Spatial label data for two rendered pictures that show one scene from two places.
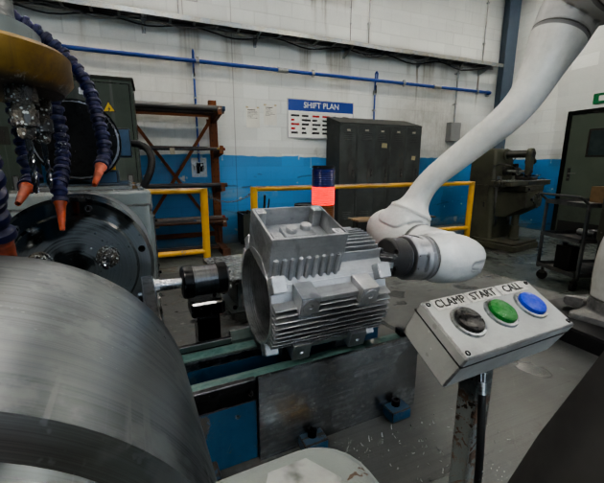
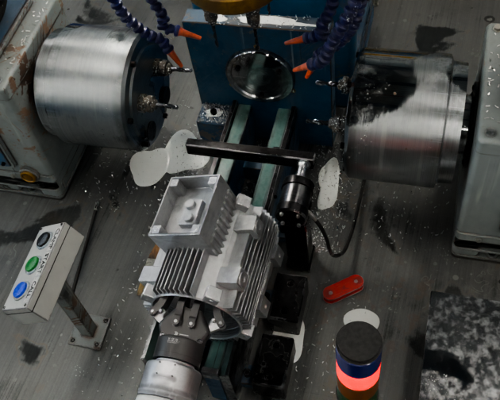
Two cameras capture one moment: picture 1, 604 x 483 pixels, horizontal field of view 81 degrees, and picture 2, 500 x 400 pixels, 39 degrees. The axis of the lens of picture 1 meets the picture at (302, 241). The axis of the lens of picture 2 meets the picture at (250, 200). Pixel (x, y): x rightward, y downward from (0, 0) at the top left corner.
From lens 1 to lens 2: 145 cm
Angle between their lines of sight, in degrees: 105
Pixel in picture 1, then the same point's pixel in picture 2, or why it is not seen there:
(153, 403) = (59, 94)
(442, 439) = (120, 367)
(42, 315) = (79, 67)
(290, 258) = (174, 202)
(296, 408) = not seen: hidden behind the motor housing
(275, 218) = (216, 200)
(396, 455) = (136, 328)
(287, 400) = not seen: hidden behind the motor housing
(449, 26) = not seen: outside the picture
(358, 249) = (164, 271)
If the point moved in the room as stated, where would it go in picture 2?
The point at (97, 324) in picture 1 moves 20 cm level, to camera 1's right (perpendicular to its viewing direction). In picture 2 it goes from (82, 79) to (1, 147)
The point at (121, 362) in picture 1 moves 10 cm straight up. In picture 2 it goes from (67, 85) to (50, 47)
